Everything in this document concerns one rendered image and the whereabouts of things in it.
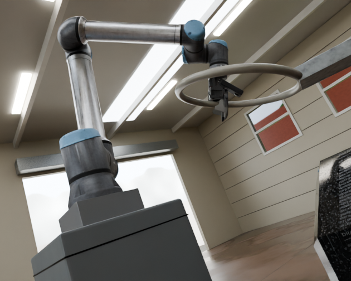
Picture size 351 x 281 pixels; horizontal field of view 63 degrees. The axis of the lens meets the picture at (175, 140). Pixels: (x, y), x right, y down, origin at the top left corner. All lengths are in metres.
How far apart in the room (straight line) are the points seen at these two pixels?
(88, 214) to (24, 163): 6.29
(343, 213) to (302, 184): 7.43
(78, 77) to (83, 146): 0.45
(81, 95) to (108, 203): 0.57
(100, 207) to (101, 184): 0.08
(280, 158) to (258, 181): 1.09
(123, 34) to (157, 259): 0.91
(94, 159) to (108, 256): 0.35
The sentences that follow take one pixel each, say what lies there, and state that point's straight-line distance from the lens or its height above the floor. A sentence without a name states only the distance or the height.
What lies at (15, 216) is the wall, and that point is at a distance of 7.11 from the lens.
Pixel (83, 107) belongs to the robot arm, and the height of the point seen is 1.38.
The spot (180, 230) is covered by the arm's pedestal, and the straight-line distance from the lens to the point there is 0.94.
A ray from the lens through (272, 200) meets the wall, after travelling 9.08.
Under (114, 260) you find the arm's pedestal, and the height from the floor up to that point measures 0.74.
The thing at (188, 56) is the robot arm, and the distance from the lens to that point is 1.39.
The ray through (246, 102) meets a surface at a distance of 1.37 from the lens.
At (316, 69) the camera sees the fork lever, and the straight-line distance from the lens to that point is 1.07.
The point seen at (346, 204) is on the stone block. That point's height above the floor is 0.64.
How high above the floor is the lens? 0.75
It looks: 17 degrees up
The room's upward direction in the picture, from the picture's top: 22 degrees counter-clockwise
